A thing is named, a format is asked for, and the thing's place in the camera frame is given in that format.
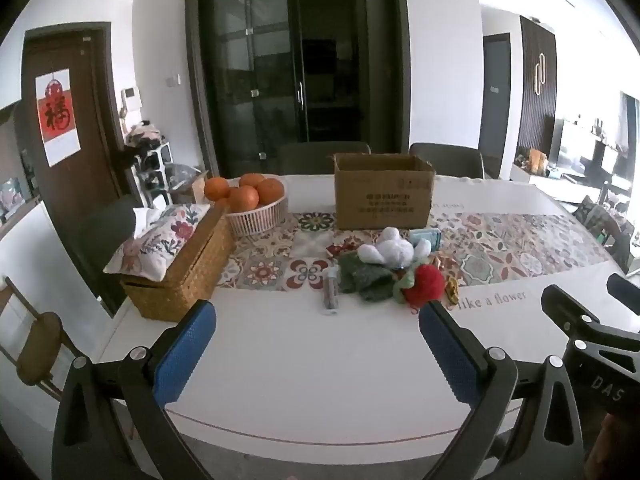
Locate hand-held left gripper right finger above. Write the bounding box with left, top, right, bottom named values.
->
left=419, top=301, right=586, bottom=480

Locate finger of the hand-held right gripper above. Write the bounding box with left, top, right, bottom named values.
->
left=606, top=274, right=640, bottom=316
left=541, top=285, right=601, bottom=346

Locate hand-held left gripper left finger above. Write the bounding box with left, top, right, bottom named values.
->
left=52, top=300, right=217, bottom=480

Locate teal tissue pack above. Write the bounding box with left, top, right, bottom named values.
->
left=410, top=228, right=443, bottom=251

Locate white plush toy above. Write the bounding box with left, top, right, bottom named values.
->
left=357, top=227, right=432, bottom=268

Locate brown cardboard box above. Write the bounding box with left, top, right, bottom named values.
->
left=333, top=153, right=436, bottom=231

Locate person's right hand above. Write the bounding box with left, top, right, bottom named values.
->
left=587, top=414, right=640, bottom=480

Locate patterned cushion chair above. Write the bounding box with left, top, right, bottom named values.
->
left=574, top=195, right=636, bottom=271

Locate woven wicker box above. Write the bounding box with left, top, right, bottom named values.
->
left=120, top=205, right=236, bottom=322

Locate red strawberry plush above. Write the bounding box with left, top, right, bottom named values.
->
left=392, top=264, right=446, bottom=309

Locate patterned table runner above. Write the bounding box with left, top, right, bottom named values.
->
left=216, top=210, right=614, bottom=292

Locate dark green plush toy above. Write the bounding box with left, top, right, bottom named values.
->
left=337, top=252, right=397, bottom=304

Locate floral cushion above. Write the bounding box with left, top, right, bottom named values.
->
left=103, top=203, right=211, bottom=281

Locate white low cabinet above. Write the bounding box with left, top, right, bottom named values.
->
left=510, top=160, right=583, bottom=200

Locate grey tube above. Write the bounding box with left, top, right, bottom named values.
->
left=322, top=269, right=341, bottom=316

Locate wooden chair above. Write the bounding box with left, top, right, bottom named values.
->
left=0, top=275, right=77, bottom=387

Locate dark green chair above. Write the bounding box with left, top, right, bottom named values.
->
left=75, top=195, right=151, bottom=271

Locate white plastic basket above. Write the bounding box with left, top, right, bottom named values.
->
left=220, top=175, right=290, bottom=237

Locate black television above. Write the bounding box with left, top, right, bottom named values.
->
left=556, top=119, right=609, bottom=174

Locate pile of oranges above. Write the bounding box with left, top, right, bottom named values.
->
left=204, top=173, right=285, bottom=212

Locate clear plastic bag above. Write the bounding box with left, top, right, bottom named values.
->
left=165, top=162, right=202, bottom=192

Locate white shoe rack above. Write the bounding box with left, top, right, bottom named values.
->
left=131, top=142, right=174, bottom=207

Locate dark dining chair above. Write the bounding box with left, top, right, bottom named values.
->
left=409, top=142, right=485, bottom=180
left=279, top=142, right=372, bottom=176

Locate pile of clothes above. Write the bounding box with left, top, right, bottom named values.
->
left=123, top=121, right=166, bottom=155

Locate dark interior door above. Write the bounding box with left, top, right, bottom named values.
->
left=478, top=33, right=512, bottom=162

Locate brown wooden door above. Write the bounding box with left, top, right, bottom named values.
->
left=22, top=22, right=127, bottom=213

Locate black glass sliding door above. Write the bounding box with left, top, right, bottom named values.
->
left=185, top=0, right=412, bottom=177

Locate dark slatted wall panel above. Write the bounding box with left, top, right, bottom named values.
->
left=515, top=15, right=559, bottom=167

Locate red and white wall poster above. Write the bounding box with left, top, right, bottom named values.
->
left=35, top=69, right=82, bottom=167

